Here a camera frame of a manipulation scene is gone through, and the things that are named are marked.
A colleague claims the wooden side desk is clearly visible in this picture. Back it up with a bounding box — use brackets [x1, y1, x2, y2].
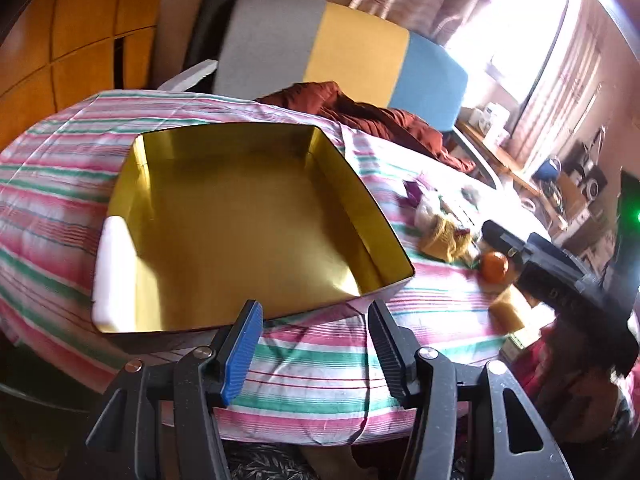
[457, 120, 571, 231]

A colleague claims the black chair back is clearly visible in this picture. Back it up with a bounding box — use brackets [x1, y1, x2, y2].
[182, 0, 248, 78]

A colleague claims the orange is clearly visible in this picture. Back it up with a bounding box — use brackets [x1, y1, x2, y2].
[480, 251, 510, 282]

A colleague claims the white carton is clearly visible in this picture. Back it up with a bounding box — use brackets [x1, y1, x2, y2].
[482, 102, 512, 146]

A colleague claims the white paper box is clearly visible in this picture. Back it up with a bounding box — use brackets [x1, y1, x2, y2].
[91, 216, 143, 332]

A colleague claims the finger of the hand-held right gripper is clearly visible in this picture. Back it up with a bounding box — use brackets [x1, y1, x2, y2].
[481, 220, 527, 261]

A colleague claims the grey yellow blue chair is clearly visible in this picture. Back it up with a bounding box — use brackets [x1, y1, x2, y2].
[160, 0, 501, 191]

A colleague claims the white plastic-wrapped bundle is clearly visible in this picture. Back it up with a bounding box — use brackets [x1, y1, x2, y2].
[414, 195, 443, 228]

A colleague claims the black stereo speaker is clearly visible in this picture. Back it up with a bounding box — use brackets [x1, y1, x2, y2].
[565, 140, 608, 196]

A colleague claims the reddish brown jacket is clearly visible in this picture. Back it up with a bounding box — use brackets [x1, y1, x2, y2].
[255, 81, 476, 173]

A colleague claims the person's red garment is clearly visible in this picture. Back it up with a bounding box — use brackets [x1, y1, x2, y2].
[500, 320, 640, 461]

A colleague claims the window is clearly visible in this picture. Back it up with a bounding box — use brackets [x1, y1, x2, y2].
[445, 0, 576, 106]

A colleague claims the striped tablecloth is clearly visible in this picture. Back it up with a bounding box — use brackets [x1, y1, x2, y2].
[0, 89, 556, 448]

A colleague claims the yellow knitted pouch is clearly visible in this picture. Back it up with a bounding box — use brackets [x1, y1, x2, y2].
[419, 214, 473, 263]

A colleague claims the yellow sponge block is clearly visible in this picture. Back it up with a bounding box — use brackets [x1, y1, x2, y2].
[489, 287, 532, 333]

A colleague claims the large purple snack packet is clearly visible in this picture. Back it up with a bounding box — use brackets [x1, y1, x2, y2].
[404, 179, 426, 208]

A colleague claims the dark floral cloth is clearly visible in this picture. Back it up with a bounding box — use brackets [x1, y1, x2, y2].
[225, 442, 321, 480]

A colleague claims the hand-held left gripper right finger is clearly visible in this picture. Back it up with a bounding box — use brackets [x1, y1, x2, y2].
[366, 300, 576, 480]

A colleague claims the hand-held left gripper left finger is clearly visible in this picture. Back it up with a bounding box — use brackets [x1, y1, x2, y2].
[59, 300, 264, 480]

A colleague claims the gold tin box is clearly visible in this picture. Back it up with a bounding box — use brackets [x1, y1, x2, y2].
[91, 123, 416, 356]

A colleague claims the wooden wardrobe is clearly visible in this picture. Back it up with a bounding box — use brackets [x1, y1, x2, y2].
[0, 0, 168, 151]

